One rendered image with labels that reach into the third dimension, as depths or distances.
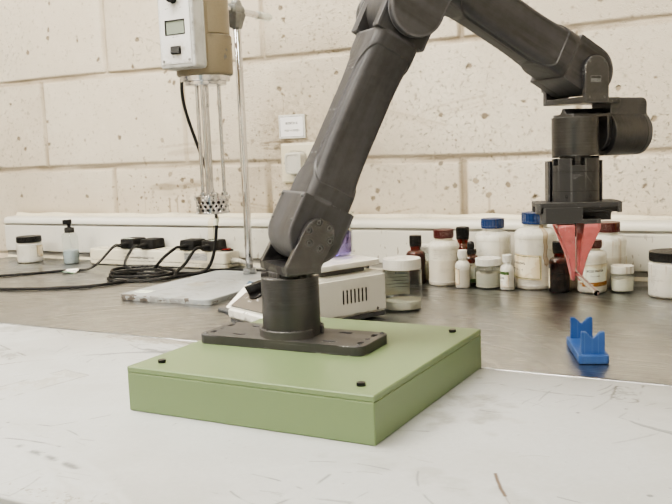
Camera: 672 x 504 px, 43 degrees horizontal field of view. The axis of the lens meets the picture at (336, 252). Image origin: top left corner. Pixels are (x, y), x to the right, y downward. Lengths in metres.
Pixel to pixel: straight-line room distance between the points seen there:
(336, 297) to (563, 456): 0.56
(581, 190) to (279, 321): 0.41
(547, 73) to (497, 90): 0.60
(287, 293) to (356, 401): 0.19
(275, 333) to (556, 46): 0.47
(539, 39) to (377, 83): 0.22
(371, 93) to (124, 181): 1.29
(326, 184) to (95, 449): 0.35
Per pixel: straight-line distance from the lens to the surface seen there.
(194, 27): 1.54
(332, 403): 0.76
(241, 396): 0.81
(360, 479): 0.68
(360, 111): 0.92
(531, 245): 1.47
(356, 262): 1.24
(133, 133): 2.12
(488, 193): 1.67
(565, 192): 1.08
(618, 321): 1.25
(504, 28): 1.02
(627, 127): 1.12
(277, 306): 0.90
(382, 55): 0.93
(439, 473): 0.69
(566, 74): 1.06
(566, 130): 1.08
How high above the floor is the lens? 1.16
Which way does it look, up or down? 7 degrees down
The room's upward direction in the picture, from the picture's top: 2 degrees counter-clockwise
